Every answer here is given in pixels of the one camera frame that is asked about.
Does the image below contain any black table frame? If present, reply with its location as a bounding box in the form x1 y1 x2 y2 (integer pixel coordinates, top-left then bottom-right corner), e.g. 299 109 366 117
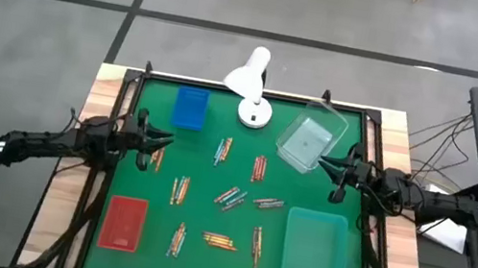
10 42 463 268

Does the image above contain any clear plastic container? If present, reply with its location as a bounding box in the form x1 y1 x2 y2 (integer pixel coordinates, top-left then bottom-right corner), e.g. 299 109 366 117
270 94 353 181

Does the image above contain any black floor cable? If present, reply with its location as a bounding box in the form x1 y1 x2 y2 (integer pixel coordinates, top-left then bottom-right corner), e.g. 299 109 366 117
399 103 478 192

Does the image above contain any teal plastic bin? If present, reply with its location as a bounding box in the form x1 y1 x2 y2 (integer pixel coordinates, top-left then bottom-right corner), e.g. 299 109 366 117
278 205 360 268

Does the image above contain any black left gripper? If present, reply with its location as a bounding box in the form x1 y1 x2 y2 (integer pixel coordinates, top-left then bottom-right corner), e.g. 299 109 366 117
114 104 180 177

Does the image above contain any blue plastic basket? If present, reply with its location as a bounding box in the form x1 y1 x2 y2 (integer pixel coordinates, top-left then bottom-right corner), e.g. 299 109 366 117
169 84 212 133

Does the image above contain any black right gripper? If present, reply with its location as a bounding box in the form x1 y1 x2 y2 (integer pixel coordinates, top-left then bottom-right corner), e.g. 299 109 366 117
310 136 385 211

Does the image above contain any white paper sheet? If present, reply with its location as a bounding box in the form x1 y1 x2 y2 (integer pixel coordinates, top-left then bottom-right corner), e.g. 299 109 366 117
414 183 476 256

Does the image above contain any red plastic basket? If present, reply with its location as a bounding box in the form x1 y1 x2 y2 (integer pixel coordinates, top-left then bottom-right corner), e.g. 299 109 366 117
96 192 151 255

